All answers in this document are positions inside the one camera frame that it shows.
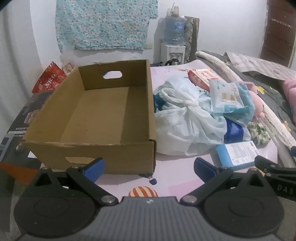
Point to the pink plush toy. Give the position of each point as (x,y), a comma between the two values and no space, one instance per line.
(256,99)

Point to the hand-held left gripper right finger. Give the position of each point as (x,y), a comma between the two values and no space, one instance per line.
(203,168)

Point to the peach wet wipes pack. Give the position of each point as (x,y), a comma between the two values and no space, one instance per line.
(201,77)

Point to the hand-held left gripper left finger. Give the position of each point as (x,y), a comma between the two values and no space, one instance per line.
(94,168)

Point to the brown wooden door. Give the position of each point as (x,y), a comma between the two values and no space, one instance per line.
(279,30)

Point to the white blue tissue packet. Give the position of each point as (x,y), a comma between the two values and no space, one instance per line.
(225,96)

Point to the dark printed mat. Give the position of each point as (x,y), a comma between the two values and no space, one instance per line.
(20,120)

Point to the grey star-print blanket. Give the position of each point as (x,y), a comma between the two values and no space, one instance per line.
(217,61)

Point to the pale checkered blanket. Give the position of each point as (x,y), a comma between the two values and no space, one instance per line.
(259,63)

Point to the patterned grey board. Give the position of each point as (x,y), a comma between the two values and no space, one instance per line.
(193,37)

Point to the green white knitted item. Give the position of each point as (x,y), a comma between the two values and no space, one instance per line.
(259,134)

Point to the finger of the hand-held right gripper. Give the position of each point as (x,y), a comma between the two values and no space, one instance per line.
(266,163)

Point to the dark blue white packet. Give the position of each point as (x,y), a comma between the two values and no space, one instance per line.
(233,131)

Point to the white plastic bag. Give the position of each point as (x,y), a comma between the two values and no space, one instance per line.
(185,120)

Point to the light blue white-labelled pack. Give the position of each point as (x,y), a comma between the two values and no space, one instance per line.
(240,153)

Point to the brown cardboard box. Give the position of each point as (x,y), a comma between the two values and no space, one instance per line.
(104,111)

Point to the black electric kettle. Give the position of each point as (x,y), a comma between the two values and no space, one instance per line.
(173,62)

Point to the red snack bag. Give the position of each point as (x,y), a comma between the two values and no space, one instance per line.
(49,78)

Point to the blue water bottle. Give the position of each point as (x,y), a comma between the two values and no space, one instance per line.
(173,29)

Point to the blue floral wall cloth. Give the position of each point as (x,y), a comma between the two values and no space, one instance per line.
(104,23)

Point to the pink pillow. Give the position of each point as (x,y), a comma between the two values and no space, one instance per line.
(291,91)

